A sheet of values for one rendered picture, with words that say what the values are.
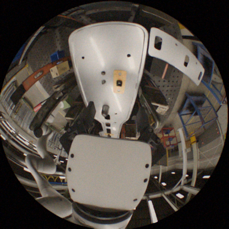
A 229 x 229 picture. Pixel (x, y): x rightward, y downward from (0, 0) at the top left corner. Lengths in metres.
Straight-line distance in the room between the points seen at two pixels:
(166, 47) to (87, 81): 0.27
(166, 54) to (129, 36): 0.11
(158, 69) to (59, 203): 0.49
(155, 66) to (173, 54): 0.08
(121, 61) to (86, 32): 0.14
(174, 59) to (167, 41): 0.06
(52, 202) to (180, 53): 0.52
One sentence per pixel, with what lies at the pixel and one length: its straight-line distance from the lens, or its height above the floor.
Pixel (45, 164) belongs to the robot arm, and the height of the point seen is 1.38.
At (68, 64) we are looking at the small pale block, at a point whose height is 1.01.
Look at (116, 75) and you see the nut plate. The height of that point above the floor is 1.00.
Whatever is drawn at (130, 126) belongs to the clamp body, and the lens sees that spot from 0.55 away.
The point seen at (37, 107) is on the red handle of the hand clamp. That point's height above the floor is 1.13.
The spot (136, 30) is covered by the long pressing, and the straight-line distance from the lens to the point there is 0.22.
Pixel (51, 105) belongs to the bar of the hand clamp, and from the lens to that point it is 0.24.
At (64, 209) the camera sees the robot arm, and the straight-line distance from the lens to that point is 0.27.
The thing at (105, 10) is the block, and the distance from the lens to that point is 0.26.
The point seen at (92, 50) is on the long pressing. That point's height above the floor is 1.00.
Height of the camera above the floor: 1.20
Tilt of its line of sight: 36 degrees down
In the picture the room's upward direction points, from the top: 172 degrees counter-clockwise
